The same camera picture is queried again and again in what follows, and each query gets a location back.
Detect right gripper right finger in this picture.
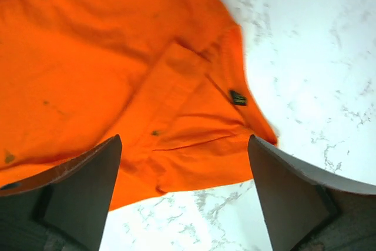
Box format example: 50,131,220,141
248,135,375,250

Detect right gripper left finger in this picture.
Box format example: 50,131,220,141
1,135,122,250

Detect orange t shirt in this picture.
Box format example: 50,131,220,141
1,0,277,209

